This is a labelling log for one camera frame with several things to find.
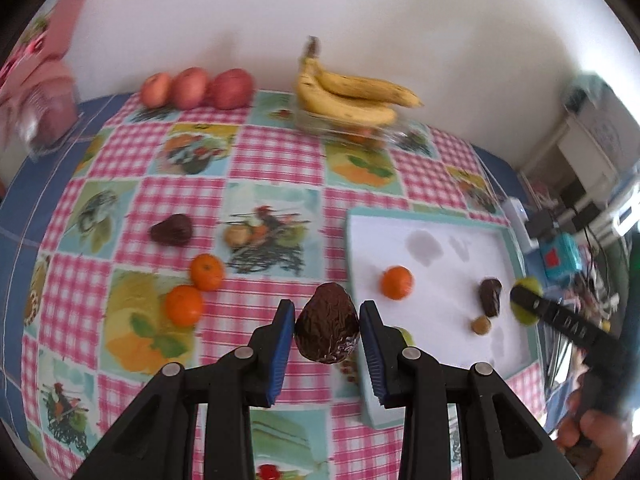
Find dark avocado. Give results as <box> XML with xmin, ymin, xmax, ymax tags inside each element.
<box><xmin>149</xmin><ymin>214</ymin><xmax>193</xmax><ymax>247</ymax></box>
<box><xmin>294</xmin><ymin>282</ymin><xmax>360</xmax><ymax>365</ymax></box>
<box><xmin>478</xmin><ymin>278</ymin><xmax>502</xmax><ymax>318</ymax></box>

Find green apple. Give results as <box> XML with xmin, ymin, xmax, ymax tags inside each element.
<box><xmin>396</xmin><ymin>327</ymin><xmax>416</xmax><ymax>347</ymax></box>
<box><xmin>508</xmin><ymin>276</ymin><xmax>545</xmax><ymax>328</ymax></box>

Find white shelf unit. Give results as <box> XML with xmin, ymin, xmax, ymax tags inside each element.
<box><xmin>521</xmin><ymin>73</ymin><xmax>639</xmax><ymax>219</ymax></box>

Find brown kiwi fruit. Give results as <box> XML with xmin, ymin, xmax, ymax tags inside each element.
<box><xmin>471</xmin><ymin>315</ymin><xmax>491</xmax><ymax>336</ymax></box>

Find small red apple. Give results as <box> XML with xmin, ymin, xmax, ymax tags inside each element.
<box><xmin>140</xmin><ymin>73</ymin><xmax>172</xmax><ymax>110</ymax></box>

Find dark avocado on tray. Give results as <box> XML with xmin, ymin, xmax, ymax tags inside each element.
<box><xmin>478</xmin><ymin>278</ymin><xmax>502</xmax><ymax>318</ymax></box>

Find middle red apple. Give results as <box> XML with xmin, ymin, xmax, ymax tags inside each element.
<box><xmin>170</xmin><ymin>67</ymin><xmax>208</xmax><ymax>110</ymax></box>

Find clear glass vase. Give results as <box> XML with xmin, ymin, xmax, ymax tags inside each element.
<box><xmin>14</xmin><ymin>81</ymin><xmax>80</xmax><ymax>159</ymax></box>

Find large red apple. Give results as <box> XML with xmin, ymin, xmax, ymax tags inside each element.
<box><xmin>205</xmin><ymin>68</ymin><xmax>255</xmax><ymax>110</ymax></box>

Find clear plastic fruit box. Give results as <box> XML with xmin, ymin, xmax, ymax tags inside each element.
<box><xmin>293</xmin><ymin>106</ymin><xmax>428</xmax><ymax>148</ymax></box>

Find dark avocado on cloth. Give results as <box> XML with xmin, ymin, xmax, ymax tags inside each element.
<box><xmin>149</xmin><ymin>214</ymin><xmax>193</xmax><ymax>247</ymax></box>

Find yellow banana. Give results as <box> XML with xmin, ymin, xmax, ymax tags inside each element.
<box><xmin>304</xmin><ymin>36</ymin><xmax>423</xmax><ymax>108</ymax></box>
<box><xmin>296</xmin><ymin>58</ymin><xmax>397</xmax><ymax>127</ymax></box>

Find pink checkered fruit tablecloth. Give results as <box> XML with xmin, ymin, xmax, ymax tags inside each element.
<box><xmin>19</xmin><ymin>88</ymin><xmax>551</xmax><ymax>480</ymax></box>

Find small tan fruit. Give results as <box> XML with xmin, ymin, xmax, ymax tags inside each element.
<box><xmin>224</xmin><ymin>224</ymin><xmax>253</xmax><ymax>249</ymax></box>

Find teal box red label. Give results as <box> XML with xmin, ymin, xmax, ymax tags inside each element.
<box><xmin>539</xmin><ymin>233</ymin><xmax>582</xmax><ymax>283</ymax></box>

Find orange fruit in box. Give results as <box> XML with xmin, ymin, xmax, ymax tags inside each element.
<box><xmin>346</xmin><ymin>129</ymin><xmax>376</xmax><ymax>146</ymax></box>

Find orange tangerine on tray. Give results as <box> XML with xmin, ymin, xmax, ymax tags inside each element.
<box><xmin>380</xmin><ymin>266</ymin><xmax>414</xmax><ymax>301</ymax></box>

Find upper yellow banana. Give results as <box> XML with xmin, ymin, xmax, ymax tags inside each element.
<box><xmin>304</xmin><ymin>36</ymin><xmax>423</xmax><ymax>108</ymax></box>

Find black power adapter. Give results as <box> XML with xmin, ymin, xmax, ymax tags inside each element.
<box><xmin>525</xmin><ymin>209</ymin><xmax>555</xmax><ymax>240</ymax></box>

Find right hand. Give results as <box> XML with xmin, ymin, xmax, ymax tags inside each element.
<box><xmin>554</xmin><ymin>365</ymin><xmax>637</xmax><ymax>479</ymax></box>

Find orange tangerine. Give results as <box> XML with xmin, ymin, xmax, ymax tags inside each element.
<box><xmin>190</xmin><ymin>254</ymin><xmax>226</xmax><ymax>292</ymax></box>
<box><xmin>165</xmin><ymin>285</ymin><xmax>204</xmax><ymax>327</ymax></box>
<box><xmin>380</xmin><ymin>266</ymin><xmax>414</xmax><ymax>301</ymax></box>

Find white power strip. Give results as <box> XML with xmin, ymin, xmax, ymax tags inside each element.
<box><xmin>501</xmin><ymin>197</ymin><xmax>539</xmax><ymax>255</ymax></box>

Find white teal-rimmed tray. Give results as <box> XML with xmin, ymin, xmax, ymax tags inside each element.
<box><xmin>344</xmin><ymin>207</ymin><xmax>544</xmax><ymax>418</ymax></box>

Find pink paper flower bouquet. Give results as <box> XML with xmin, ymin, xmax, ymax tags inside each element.
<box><xmin>1</xmin><ymin>0</ymin><xmax>86</xmax><ymax>148</ymax></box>

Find lower yellow banana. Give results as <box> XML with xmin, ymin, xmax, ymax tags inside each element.
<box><xmin>296</xmin><ymin>58</ymin><xmax>397</xmax><ymax>127</ymax></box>

